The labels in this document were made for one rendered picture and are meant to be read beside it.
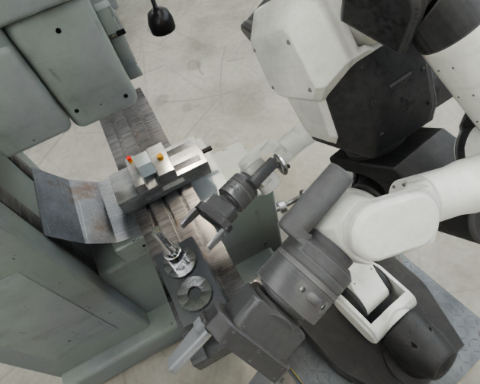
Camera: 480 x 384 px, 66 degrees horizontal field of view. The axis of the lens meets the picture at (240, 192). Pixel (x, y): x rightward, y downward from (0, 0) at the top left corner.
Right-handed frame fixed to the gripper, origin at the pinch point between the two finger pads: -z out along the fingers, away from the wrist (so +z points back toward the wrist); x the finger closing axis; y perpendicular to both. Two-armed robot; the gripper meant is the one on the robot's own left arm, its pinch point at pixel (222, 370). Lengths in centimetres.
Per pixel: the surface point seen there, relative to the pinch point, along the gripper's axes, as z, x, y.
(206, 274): -1, -12, -52
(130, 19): 98, 105, -387
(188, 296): -8, -11, -50
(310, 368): -9, -81, -79
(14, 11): 16, 57, -49
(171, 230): -3, -6, -87
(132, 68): 26, 37, -74
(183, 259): -2, -5, -53
